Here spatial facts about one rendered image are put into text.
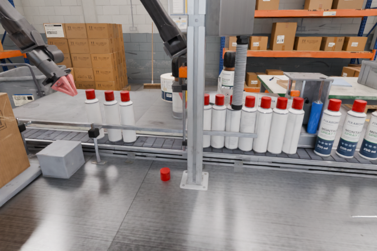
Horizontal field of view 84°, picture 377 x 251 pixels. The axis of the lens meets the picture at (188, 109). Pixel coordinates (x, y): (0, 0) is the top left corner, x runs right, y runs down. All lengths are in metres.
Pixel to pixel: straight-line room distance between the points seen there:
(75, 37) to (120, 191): 3.75
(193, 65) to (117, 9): 5.04
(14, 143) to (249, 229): 0.75
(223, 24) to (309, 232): 0.55
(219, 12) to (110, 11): 5.16
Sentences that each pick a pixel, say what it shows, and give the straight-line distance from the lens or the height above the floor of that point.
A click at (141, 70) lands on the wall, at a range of 5.47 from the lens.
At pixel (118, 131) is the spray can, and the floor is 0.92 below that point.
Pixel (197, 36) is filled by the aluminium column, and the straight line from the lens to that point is 0.56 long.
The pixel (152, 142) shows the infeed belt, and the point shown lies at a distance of 0.86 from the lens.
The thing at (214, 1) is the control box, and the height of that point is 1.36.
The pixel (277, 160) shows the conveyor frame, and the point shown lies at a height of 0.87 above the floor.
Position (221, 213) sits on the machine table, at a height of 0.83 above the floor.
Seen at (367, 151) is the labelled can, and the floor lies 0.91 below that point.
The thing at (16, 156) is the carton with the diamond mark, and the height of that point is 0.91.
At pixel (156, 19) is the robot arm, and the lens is 0.73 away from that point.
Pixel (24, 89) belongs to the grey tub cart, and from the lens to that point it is 3.09.
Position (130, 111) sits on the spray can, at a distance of 0.82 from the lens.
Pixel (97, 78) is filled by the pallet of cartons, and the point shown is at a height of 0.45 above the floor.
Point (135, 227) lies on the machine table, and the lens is 0.63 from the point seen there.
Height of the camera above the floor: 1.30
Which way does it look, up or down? 21 degrees down
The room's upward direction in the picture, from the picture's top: straight up
